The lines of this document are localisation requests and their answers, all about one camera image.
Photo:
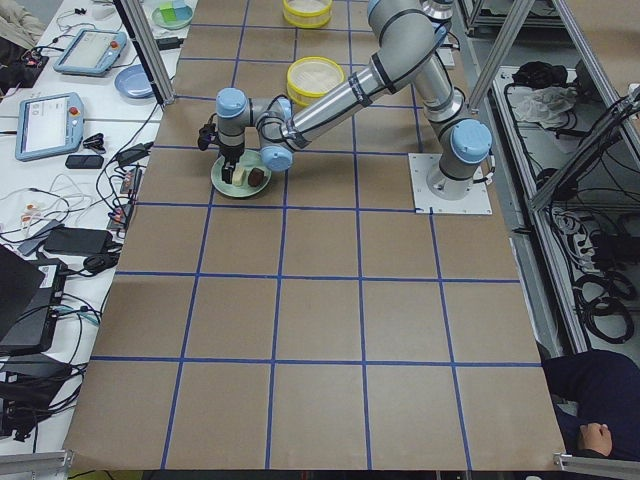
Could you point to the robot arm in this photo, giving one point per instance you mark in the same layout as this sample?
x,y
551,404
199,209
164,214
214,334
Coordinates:
x,y
408,34
438,10

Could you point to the teach pendant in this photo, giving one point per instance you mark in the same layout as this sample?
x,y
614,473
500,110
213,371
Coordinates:
x,y
92,53
49,126

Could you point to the green bowl with blocks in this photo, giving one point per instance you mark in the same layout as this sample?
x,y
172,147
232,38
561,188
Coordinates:
x,y
172,15

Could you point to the white half-moon bun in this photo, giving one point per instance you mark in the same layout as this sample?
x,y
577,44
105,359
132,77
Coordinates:
x,y
239,176

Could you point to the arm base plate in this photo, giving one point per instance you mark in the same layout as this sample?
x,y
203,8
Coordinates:
x,y
434,193

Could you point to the black power adapter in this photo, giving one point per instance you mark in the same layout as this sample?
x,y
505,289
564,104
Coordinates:
x,y
77,241

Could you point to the black laptop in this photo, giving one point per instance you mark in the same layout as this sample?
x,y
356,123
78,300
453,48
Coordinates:
x,y
30,292

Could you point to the person's hand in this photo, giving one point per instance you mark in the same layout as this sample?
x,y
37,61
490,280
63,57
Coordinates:
x,y
596,438

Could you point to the person in dark clothes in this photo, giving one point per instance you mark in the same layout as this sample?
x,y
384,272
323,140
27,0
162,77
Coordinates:
x,y
605,387

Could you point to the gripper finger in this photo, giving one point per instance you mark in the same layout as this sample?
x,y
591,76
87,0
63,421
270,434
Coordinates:
x,y
227,171

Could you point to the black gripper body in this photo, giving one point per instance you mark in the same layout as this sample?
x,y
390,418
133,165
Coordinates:
x,y
232,152

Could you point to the black phone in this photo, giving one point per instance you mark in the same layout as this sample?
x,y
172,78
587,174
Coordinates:
x,y
84,162

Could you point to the blue plate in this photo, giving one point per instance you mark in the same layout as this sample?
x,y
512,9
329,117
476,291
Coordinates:
x,y
132,82

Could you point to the brown round bun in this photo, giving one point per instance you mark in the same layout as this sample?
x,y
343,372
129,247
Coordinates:
x,y
255,177

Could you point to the near teach pendant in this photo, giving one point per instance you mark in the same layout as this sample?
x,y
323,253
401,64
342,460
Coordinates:
x,y
49,126

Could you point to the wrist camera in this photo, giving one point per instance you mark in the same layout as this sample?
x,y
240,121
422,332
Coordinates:
x,y
206,136

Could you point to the yellow steamer basket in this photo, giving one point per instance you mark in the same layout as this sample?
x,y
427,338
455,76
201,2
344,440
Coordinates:
x,y
307,13
310,78

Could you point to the far teach pendant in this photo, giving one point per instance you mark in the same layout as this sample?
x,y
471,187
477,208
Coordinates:
x,y
92,53

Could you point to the pale green plate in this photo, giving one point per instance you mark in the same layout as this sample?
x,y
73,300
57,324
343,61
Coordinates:
x,y
248,160

